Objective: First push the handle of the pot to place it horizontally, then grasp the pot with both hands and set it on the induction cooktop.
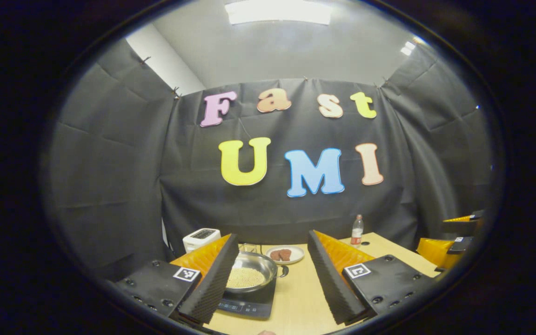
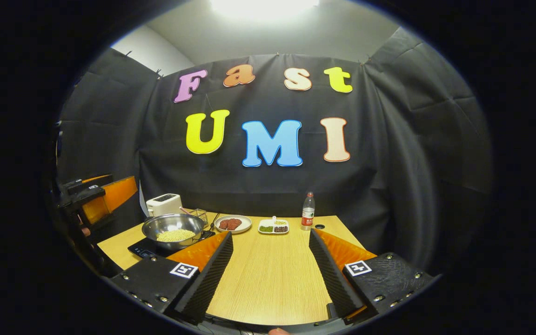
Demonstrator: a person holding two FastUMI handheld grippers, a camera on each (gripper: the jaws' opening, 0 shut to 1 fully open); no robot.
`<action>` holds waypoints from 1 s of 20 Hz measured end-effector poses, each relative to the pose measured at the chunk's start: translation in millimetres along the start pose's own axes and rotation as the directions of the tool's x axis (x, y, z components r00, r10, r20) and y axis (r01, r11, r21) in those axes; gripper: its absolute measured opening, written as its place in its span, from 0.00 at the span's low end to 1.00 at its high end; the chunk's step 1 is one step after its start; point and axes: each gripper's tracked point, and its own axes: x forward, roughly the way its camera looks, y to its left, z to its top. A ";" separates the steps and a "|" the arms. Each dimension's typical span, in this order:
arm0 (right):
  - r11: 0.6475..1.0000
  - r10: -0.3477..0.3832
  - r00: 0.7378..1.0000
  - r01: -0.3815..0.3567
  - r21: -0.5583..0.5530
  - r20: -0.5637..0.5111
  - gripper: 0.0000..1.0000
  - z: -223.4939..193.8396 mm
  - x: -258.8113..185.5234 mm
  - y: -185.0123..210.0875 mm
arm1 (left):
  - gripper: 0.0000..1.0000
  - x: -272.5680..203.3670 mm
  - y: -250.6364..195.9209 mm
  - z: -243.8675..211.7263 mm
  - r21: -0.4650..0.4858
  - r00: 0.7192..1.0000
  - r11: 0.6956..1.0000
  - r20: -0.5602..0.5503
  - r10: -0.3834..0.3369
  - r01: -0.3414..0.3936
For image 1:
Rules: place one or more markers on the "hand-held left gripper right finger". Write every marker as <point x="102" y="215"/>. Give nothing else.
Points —
<point x="331" y="284"/>

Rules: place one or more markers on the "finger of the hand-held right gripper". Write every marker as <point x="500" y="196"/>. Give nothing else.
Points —
<point x="440" y="253"/>
<point x="463" y="225"/>

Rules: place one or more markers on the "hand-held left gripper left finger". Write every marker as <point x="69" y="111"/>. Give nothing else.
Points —
<point x="212" y="284"/>

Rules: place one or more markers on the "black induction cooktop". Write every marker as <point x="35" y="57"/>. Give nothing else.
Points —
<point x="249" y="304"/>

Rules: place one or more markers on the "pile of yellow soybeans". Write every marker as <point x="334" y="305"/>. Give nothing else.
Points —
<point x="244" y="278"/>

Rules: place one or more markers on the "white oval plate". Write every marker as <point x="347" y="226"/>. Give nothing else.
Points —
<point x="298" y="253"/>

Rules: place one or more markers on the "white toaster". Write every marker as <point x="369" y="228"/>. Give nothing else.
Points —
<point x="200" y="238"/>

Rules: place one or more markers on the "red meat patty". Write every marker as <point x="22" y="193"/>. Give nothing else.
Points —
<point x="285" y="254"/>
<point x="275" y="255"/>

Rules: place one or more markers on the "clear water bottle red label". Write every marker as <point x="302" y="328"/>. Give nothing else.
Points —
<point x="357" y="230"/>

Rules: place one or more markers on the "black backdrop cloth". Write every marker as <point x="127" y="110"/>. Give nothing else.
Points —
<point x="114" y="186"/>

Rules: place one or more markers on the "small ceiling light panel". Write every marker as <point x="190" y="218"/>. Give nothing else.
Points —
<point x="407" y="48"/>

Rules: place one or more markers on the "large ceiling light panel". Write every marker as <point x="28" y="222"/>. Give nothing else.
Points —
<point x="277" y="11"/>

